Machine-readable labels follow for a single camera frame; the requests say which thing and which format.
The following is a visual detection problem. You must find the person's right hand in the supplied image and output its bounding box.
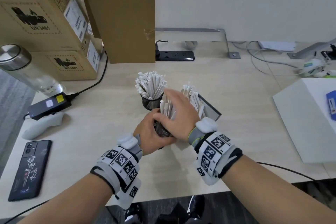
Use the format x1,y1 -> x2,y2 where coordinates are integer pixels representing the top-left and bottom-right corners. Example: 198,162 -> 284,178
155,89 -> 202,144

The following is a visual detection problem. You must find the person's left hand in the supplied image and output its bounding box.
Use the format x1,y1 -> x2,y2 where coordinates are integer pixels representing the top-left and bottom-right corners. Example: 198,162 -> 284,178
133,108 -> 177,156

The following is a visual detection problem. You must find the black mesh cup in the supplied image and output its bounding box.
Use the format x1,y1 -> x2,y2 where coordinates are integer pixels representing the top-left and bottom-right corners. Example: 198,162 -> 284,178
153,118 -> 175,138
141,93 -> 165,111

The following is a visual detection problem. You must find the person's left forearm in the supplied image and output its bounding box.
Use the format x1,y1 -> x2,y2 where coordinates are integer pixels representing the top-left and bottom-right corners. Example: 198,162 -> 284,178
16,172 -> 116,224

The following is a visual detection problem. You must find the person's right forearm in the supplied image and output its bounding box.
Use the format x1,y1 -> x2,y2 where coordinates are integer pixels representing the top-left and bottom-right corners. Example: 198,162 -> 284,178
222,155 -> 336,224

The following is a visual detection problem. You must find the grey metal holder box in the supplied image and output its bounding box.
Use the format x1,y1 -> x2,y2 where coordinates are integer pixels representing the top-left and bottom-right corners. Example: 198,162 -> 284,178
195,94 -> 222,122

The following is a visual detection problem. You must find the white marker wrist band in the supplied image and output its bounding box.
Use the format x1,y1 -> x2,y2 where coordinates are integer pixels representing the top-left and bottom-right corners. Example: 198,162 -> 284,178
188,117 -> 243,186
90,134 -> 144,210

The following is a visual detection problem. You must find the black power strip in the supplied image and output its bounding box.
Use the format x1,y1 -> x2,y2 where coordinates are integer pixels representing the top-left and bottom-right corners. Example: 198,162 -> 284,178
155,51 -> 195,62

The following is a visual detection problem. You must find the black plug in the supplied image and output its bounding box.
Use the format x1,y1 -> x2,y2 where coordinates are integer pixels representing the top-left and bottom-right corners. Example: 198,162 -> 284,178
155,40 -> 169,58

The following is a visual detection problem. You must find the plain brown cardboard box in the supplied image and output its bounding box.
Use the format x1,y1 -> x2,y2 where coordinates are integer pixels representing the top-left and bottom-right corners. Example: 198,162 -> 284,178
85,0 -> 156,64

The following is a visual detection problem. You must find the black shoe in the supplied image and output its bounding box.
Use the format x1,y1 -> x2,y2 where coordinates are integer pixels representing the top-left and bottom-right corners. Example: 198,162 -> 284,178
124,202 -> 144,224
187,194 -> 205,222

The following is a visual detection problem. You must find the small printed cardboard box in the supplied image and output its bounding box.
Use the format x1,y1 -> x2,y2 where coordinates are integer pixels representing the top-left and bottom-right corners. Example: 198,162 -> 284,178
29,39 -> 102,81

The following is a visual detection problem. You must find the black power adapter yellow label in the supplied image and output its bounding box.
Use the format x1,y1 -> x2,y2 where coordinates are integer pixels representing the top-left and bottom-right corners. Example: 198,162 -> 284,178
27,93 -> 72,121

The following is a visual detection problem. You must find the white handheld controller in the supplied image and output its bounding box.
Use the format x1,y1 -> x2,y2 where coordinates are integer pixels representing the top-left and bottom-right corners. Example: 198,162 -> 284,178
22,112 -> 65,140

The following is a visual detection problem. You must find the black smartphone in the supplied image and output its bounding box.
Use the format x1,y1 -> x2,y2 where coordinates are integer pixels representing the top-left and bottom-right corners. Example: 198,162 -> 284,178
8,140 -> 53,202

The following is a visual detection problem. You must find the clear bottle with steel cap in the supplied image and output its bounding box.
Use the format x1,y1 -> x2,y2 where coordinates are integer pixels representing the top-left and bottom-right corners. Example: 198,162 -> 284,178
0,44 -> 65,95

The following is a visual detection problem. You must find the white paper stack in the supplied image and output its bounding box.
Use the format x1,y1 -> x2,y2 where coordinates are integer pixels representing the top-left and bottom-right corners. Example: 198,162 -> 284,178
257,41 -> 297,52

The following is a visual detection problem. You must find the large white box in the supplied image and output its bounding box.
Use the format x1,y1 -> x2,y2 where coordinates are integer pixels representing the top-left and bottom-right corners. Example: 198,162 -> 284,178
272,78 -> 336,165

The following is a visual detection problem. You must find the large printed cardboard box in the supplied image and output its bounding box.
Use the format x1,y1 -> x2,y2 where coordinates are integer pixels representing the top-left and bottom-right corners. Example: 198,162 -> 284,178
0,0 -> 91,53

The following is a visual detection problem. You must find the white and green device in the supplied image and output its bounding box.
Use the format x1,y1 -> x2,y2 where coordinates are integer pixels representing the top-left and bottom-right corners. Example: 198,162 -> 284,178
298,58 -> 329,77

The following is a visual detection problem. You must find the blue card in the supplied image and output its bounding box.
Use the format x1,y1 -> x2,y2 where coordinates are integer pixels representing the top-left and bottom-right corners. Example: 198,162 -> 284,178
326,90 -> 336,121

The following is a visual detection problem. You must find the black clip device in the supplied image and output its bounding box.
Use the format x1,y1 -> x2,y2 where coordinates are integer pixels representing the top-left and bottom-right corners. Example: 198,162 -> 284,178
320,44 -> 336,62

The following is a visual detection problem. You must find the black power cable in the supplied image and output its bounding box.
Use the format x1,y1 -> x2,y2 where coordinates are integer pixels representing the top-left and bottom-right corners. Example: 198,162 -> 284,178
64,50 -> 109,101

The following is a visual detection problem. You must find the grey metal desk bracket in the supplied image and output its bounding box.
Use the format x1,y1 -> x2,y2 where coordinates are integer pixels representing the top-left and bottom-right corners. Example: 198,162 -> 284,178
155,28 -> 241,60

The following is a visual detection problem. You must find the white cable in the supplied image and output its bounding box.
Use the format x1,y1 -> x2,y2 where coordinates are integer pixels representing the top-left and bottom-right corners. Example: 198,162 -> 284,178
232,41 -> 306,77

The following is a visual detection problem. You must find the thin black cable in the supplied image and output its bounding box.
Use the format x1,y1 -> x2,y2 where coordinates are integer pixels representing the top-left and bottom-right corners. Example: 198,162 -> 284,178
0,200 -> 51,224

